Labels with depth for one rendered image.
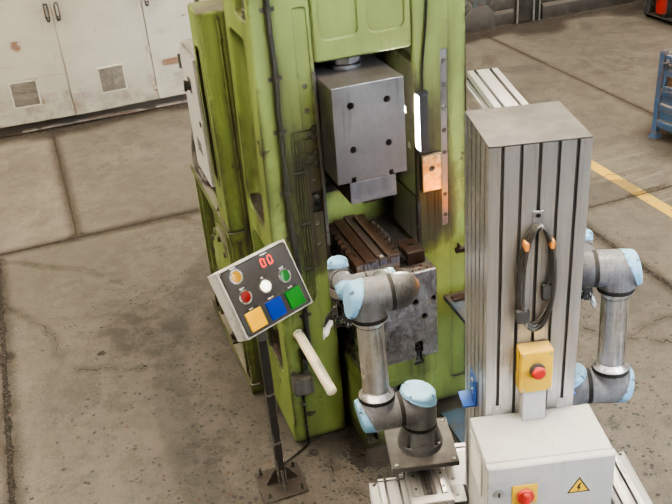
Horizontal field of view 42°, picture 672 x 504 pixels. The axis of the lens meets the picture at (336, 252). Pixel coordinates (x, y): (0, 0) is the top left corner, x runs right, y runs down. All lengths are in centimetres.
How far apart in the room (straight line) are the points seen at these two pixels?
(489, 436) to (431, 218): 165
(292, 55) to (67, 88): 541
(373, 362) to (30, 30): 627
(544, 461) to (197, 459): 228
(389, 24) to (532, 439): 178
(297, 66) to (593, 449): 181
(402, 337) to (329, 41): 133
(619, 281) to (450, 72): 129
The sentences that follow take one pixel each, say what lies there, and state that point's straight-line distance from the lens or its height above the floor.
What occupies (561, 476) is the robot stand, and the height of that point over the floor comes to 118.
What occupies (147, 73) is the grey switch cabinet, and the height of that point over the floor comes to 37.
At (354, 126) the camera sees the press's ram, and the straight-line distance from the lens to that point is 338.
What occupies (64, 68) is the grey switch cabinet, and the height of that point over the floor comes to 56.
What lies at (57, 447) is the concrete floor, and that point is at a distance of 458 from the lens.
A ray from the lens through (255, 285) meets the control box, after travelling 333.
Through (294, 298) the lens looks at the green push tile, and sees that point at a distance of 341.
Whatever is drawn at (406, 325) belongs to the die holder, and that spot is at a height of 66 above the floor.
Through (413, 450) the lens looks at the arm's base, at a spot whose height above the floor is 85.
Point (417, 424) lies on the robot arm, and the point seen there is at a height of 95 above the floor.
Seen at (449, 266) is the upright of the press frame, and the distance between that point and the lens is 402.
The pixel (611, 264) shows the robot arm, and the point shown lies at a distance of 276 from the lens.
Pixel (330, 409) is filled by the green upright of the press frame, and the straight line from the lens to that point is 420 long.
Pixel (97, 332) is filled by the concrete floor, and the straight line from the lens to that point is 534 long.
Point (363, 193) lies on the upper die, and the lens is 350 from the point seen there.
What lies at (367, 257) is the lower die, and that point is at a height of 99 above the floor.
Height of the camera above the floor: 282
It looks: 29 degrees down
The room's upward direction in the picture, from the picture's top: 5 degrees counter-clockwise
